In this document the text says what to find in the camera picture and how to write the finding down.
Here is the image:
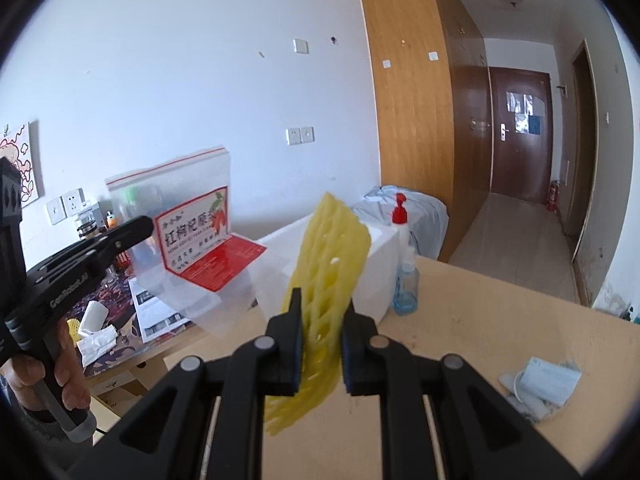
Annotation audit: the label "white wall socket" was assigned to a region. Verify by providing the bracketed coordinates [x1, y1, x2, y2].
[46, 188, 86, 226]

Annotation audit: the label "green cap spray can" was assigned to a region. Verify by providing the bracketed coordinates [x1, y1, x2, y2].
[122, 185, 151, 211]

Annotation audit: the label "white foam box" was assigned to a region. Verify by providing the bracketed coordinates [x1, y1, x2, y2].
[248, 212, 412, 326]

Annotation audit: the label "person's left hand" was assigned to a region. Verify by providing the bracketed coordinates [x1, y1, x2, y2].
[0, 307, 87, 413]

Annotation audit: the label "brown door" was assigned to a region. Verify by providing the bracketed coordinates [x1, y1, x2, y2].
[487, 66, 553, 206]

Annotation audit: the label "brown cardboard box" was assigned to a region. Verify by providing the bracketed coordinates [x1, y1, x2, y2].
[87, 345, 166, 416]

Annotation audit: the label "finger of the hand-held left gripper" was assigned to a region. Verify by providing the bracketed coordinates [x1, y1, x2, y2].
[27, 215, 154, 286]

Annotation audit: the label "cartoon wall picture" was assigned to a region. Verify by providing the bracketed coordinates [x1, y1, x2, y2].
[0, 121, 45, 206]

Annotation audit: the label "white cup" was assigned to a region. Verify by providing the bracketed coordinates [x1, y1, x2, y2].
[79, 301, 108, 336]

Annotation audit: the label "wooden wardrobe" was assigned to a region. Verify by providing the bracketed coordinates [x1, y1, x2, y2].
[354, 0, 488, 263]

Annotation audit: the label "clear bottle blue liquid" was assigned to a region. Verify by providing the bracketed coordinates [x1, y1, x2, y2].
[392, 245, 421, 317]

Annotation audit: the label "white face mask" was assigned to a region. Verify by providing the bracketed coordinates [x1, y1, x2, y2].
[499, 371, 563, 424]

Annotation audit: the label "printed paper sheets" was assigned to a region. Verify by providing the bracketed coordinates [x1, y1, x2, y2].
[128, 277, 193, 343]

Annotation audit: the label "white spray bottle red top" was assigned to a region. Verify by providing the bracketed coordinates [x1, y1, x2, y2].
[391, 192, 413, 261]

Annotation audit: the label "small white box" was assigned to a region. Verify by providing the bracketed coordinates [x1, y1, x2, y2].
[82, 200, 113, 226]

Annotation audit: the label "clear zip bag red label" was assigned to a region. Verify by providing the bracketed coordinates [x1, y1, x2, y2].
[105, 146, 268, 338]

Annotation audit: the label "pile of light blue cloth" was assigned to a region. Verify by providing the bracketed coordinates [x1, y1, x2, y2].
[351, 185, 449, 262]

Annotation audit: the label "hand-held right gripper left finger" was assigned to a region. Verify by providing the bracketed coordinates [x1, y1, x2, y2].
[67, 287, 306, 480]

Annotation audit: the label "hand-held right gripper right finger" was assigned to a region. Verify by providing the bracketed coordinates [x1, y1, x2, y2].
[340, 300, 583, 480]

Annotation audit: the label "wooden door frame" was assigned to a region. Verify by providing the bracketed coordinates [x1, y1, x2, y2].
[570, 38, 599, 266]

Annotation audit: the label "white tissue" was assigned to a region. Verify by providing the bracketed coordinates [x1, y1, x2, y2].
[75, 325, 118, 367]

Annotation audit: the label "printed desk mat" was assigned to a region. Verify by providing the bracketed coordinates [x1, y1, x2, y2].
[82, 260, 196, 378]

